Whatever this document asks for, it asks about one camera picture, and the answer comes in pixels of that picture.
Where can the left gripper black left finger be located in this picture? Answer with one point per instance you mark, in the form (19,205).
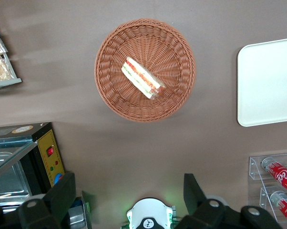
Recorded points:
(62,190)

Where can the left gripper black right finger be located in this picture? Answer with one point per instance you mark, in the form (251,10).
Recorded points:
(193,190)

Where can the triangle sandwich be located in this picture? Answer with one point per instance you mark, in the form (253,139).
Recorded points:
(138,74)

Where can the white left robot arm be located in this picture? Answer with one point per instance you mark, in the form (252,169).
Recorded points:
(150,210)

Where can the grey snack rack tray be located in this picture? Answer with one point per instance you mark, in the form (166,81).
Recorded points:
(5,83)

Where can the cream plastic tray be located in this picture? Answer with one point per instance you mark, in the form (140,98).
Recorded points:
(267,83)

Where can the brown wicker basket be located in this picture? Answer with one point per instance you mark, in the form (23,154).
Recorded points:
(157,43)

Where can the black food warmer display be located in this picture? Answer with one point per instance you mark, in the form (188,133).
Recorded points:
(47,143)

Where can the steel warmer pan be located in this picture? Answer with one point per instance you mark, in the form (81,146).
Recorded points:
(7,176)

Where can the clear acrylic bottle rack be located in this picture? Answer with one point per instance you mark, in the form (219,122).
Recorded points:
(255,167)

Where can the red cola bottle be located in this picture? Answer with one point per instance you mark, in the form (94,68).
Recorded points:
(281,175)
(285,207)

